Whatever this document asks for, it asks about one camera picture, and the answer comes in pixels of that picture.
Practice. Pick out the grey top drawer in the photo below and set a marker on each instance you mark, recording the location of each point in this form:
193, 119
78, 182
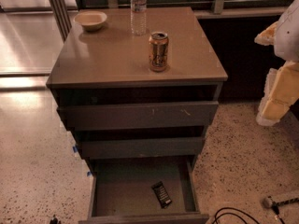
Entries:
137, 116

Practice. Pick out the clear plastic water bottle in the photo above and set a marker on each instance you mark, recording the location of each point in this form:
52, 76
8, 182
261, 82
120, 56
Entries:
138, 17

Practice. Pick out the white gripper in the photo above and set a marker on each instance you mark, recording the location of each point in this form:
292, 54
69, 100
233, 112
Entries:
288, 36

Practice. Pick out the black object at floor edge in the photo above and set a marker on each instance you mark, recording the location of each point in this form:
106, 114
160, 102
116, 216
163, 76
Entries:
55, 220

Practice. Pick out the grey drawer cabinet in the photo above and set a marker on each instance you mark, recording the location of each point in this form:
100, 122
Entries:
111, 67

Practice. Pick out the orange soda can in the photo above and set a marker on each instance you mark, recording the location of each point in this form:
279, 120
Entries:
158, 48

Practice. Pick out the blue tape piece upper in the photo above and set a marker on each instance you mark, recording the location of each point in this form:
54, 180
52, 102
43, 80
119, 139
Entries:
75, 150

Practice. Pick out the grey open bottom drawer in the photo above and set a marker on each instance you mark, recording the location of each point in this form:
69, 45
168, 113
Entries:
122, 193

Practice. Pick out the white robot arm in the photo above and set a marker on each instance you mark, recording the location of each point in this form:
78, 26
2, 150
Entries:
286, 41

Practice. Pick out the white ceramic bowl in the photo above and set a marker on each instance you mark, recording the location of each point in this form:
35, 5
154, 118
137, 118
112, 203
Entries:
91, 20

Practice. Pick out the grey middle drawer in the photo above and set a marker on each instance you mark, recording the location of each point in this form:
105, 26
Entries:
140, 148

